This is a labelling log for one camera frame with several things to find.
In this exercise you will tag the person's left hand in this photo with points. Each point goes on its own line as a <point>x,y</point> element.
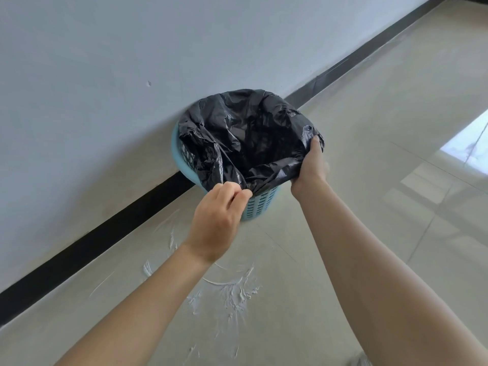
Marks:
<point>215,224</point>

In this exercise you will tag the person's right hand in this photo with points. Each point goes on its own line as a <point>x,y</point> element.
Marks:
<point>310,175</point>

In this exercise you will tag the teal plastic waste basket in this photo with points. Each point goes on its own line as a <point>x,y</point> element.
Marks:
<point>259,205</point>

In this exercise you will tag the black trash bag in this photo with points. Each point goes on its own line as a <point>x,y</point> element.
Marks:
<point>248,141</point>

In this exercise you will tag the person's left forearm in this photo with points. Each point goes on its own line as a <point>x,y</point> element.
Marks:
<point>145,308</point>

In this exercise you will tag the person's right forearm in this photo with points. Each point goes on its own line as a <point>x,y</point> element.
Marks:
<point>373,285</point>

